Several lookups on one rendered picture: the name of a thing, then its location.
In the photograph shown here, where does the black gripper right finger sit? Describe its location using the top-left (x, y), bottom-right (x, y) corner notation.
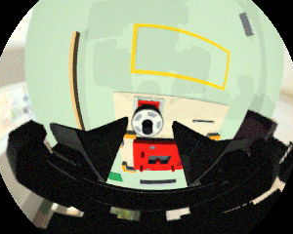
top-left (171, 120), bottom-right (248, 187)

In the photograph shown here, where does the tan wooden stick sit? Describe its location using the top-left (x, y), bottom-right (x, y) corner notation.
top-left (68, 31), bottom-right (85, 132)

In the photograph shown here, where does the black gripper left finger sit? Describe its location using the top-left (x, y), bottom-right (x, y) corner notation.
top-left (49, 117), bottom-right (130, 183)

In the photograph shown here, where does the yellow rectangular outline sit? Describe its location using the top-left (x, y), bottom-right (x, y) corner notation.
top-left (131, 24), bottom-right (230, 90)

